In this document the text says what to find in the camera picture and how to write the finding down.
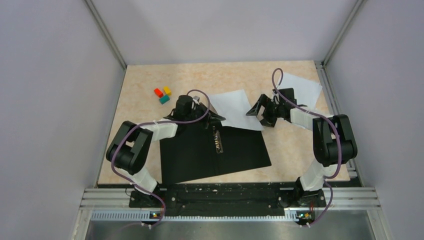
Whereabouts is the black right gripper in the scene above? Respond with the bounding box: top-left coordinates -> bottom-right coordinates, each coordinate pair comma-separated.
247,94 -> 285,128

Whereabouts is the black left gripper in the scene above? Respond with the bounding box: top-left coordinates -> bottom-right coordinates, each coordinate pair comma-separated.
184,102 -> 226,129

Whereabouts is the white paper sheet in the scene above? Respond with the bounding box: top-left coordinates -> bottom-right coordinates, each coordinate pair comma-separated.
209,89 -> 264,131
276,73 -> 322,109

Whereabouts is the black file folder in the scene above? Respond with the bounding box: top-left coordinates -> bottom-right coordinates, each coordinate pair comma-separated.
160,123 -> 272,185

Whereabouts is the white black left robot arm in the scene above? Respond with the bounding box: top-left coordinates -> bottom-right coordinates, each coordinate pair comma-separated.
105,94 -> 225,207

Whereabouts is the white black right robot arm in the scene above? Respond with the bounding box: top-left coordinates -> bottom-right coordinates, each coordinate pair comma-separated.
246,88 -> 358,206

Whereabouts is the teal wooden block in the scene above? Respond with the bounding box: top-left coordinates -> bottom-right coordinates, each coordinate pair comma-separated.
159,95 -> 170,105

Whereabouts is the yellow wooden block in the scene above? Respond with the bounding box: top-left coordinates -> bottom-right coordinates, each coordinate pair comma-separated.
163,86 -> 172,96

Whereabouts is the red wooden block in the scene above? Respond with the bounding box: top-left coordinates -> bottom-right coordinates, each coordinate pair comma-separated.
153,88 -> 164,98

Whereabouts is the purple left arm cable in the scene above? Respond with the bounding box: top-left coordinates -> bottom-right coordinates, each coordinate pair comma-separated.
110,89 -> 212,186

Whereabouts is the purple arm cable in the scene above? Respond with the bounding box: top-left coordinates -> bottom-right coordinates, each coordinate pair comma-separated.
271,68 -> 343,180
110,89 -> 212,186

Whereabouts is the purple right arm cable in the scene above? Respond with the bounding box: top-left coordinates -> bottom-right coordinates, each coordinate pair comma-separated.
271,68 -> 343,180

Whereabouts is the aluminium corner post right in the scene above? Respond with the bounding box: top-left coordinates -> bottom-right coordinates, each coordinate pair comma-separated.
321,0 -> 367,69

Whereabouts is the aluminium corner post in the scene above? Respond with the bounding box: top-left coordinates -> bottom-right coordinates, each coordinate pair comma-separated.
82,0 -> 128,70
321,0 -> 367,69

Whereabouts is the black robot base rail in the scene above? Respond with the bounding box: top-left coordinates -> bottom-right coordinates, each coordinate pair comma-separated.
129,182 -> 327,217

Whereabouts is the aluminium frame rail front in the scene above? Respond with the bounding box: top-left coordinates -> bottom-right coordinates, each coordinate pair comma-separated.
80,187 -> 381,223

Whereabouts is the aluminium corner post left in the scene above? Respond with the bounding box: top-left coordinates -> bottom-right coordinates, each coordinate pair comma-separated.
82,0 -> 128,70

